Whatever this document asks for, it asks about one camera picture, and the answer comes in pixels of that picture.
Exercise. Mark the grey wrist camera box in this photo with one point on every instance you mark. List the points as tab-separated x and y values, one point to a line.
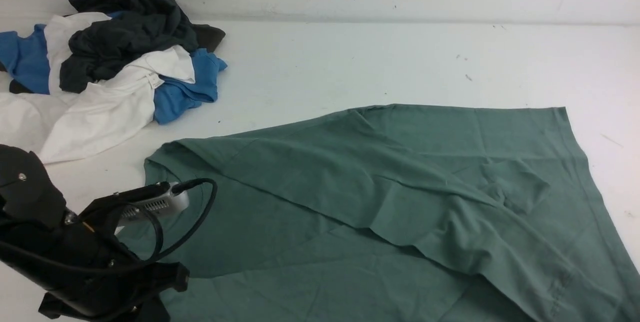
159	199

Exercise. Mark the blue shirt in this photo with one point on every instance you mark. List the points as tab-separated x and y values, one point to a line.
173	98

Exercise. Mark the white shirt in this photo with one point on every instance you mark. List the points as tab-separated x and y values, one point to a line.
65	126

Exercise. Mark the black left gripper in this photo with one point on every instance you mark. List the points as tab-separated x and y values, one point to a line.
87	274

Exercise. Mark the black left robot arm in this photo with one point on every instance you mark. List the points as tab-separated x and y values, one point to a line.
27	192

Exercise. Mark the dark grey shirt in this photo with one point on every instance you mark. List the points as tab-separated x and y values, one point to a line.
96	42

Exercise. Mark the green long-sleeve top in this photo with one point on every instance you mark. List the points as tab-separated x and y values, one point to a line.
400	213

